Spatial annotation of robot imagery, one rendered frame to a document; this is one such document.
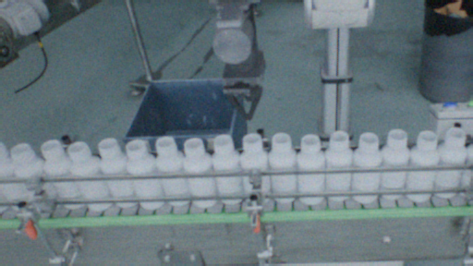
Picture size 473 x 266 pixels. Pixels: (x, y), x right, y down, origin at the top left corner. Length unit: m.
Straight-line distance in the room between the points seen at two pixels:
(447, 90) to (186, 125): 1.88
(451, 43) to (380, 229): 1.97
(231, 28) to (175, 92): 0.95
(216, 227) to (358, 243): 0.33
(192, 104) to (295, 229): 0.75
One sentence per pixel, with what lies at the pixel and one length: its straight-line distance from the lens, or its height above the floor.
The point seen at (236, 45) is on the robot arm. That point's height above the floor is 1.43.
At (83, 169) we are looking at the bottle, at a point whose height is 1.13.
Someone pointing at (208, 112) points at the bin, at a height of 0.81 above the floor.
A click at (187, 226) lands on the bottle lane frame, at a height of 0.97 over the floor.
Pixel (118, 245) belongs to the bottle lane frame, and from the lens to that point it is 1.13.
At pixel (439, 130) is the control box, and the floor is 1.08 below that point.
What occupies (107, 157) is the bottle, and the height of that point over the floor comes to 1.15.
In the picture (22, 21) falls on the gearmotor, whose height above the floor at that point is 1.00.
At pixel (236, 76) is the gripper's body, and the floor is 1.35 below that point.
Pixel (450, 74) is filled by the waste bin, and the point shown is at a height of 0.25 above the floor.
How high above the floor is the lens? 1.73
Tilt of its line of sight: 38 degrees down
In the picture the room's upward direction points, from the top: 2 degrees counter-clockwise
